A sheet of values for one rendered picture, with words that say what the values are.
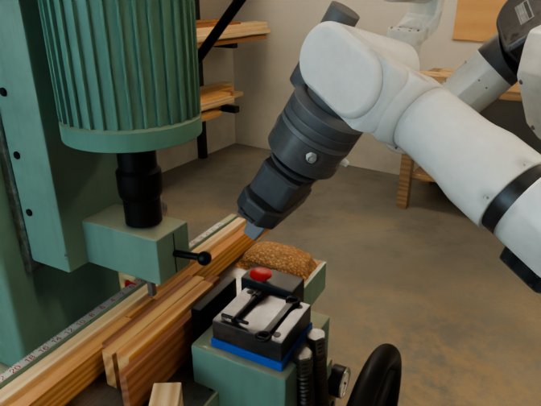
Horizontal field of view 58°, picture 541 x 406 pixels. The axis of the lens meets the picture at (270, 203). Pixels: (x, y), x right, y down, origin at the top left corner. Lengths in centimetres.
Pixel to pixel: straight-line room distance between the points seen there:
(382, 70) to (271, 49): 396
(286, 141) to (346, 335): 175
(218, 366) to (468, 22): 333
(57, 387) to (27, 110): 34
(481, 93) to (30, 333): 86
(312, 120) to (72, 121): 28
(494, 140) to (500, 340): 200
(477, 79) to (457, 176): 56
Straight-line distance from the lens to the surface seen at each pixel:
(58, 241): 75
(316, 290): 92
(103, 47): 57
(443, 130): 43
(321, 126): 51
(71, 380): 69
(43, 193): 73
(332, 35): 48
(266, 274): 66
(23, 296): 85
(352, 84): 45
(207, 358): 65
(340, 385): 101
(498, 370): 223
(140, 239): 68
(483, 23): 372
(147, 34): 57
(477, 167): 41
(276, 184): 55
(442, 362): 218
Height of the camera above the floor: 137
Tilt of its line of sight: 24 degrees down
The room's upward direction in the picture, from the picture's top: straight up
